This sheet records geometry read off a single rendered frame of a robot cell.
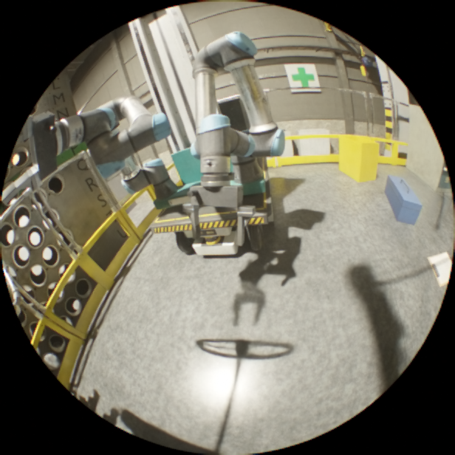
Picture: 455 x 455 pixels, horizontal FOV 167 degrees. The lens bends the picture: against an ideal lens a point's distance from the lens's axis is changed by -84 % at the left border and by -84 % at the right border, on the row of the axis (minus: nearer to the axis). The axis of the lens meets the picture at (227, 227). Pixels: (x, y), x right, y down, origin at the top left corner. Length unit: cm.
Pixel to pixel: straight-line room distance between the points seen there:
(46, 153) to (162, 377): 90
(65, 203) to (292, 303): 231
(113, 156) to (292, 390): 93
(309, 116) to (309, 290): 653
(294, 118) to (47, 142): 670
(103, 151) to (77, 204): 183
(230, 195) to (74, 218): 201
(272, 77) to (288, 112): 156
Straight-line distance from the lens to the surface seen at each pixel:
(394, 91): 311
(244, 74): 61
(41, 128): 37
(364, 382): 83
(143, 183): 91
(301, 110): 688
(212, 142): 37
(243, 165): 71
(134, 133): 42
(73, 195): 223
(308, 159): 215
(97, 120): 44
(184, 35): 107
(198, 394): 80
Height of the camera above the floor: 71
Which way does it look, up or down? 37 degrees down
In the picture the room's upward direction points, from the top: 20 degrees counter-clockwise
